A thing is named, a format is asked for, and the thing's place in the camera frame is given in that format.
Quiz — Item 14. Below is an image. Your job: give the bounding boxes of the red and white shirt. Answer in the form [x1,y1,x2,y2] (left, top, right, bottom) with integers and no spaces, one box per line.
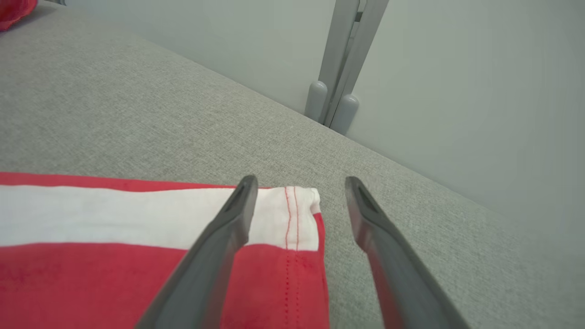
[0,172,330,329]

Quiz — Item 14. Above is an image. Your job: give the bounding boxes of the red jersey white sleeves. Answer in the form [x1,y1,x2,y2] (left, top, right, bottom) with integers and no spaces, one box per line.
[0,0,38,32]

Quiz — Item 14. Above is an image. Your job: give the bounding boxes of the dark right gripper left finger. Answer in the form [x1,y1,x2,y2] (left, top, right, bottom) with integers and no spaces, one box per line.
[135,175,259,329]

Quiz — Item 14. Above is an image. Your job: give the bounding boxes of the grey partition post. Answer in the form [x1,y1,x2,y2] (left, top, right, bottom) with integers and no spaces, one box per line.
[318,0,362,122]
[325,0,390,126]

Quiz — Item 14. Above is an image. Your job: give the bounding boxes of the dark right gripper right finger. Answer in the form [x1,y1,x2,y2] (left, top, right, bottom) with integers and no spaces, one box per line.
[345,176,471,329]

